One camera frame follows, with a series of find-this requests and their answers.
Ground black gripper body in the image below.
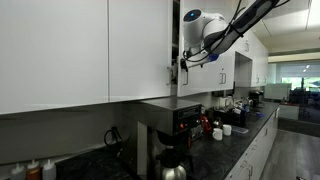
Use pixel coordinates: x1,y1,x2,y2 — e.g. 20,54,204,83
179,56,188,72

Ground white cabinet door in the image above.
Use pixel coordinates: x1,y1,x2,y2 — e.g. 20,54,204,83
109,0,173,102
0,0,108,114
177,0,214,97

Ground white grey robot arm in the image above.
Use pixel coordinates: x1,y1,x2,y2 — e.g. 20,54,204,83
180,0,279,71

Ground white adjacent upper cabinet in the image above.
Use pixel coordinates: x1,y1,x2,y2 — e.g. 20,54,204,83
213,49,235,91

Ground white lower cabinet row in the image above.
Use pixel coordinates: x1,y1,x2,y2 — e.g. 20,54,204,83
224,108,279,180

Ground black steel coffee maker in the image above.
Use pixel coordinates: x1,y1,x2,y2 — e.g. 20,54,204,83
122,98,201,180

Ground far white upper cabinets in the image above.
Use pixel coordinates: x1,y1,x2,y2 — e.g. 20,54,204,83
234,31,268,87

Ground black condiment organizer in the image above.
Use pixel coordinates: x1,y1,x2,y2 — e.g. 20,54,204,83
213,108,247,127

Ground white ceramic mug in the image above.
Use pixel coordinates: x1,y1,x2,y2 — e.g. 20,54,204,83
212,128,223,141
223,125,232,136

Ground black far coffee machine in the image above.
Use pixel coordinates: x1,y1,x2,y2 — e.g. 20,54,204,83
249,90,264,107

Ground clear plastic tray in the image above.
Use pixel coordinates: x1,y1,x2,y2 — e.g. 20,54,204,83
231,125,249,134

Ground stainless steel coffee carafe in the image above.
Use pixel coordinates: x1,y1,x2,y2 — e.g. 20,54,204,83
157,147,187,180

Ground white squeeze bottle right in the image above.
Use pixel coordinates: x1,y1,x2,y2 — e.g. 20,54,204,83
42,160,56,180

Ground white squeeze bottle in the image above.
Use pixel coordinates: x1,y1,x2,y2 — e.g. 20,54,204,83
42,160,56,180
10,163,26,180

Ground brown sauce squeeze bottle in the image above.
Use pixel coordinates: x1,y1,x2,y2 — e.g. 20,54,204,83
26,159,42,180

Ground black power cable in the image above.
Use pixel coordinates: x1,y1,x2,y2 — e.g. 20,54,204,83
103,126,124,158

